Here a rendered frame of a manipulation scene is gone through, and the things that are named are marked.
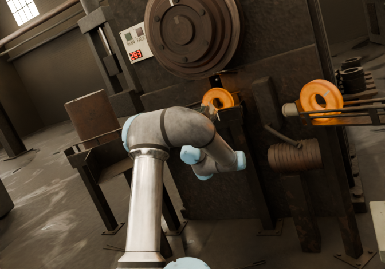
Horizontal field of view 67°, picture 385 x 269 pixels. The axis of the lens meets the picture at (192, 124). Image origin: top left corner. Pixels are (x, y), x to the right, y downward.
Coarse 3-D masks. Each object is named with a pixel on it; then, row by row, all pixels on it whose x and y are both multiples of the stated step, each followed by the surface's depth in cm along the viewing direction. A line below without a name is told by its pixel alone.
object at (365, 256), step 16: (320, 128) 107; (320, 144) 110; (336, 144) 108; (336, 160) 109; (336, 176) 110; (336, 192) 114; (336, 208) 117; (352, 208) 116; (352, 224) 117; (352, 240) 118; (336, 256) 125; (352, 256) 121; (368, 256) 120
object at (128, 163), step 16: (112, 144) 156; (96, 160) 154; (112, 160) 158; (128, 160) 152; (96, 176) 143; (112, 176) 140; (128, 176) 148; (160, 240) 158; (176, 240) 173; (176, 256) 160
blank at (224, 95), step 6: (210, 90) 141; (216, 90) 140; (222, 90) 139; (204, 96) 143; (210, 96) 142; (216, 96) 141; (222, 96) 140; (228, 96) 138; (204, 102) 145; (210, 102) 143; (228, 102) 140; (216, 108) 146; (222, 108) 142
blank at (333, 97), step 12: (312, 84) 103; (324, 84) 99; (300, 96) 110; (312, 96) 106; (324, 96) 101; (336, 96) 97; (312, 108) 107; (324, 108) 106; (336, 108) 99; (324, 120) 105
